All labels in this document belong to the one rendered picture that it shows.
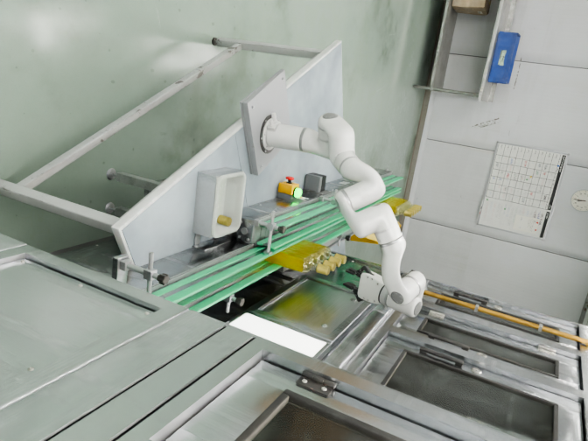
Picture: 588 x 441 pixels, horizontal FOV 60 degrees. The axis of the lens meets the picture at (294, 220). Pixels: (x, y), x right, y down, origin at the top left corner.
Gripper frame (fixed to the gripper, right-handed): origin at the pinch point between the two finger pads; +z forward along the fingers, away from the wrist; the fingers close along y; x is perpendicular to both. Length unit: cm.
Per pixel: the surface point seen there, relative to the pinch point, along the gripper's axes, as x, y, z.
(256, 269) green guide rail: 19.6, -3.5, 29.6
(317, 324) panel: 18.9, -12.4, -1.8
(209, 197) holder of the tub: 41, 26, 35
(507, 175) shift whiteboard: -567, -35, 139
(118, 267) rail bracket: 84, 16, 19
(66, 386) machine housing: 122, 25, -33
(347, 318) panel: 7.0, -12.0, -6.4
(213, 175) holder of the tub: 41, 34, 35
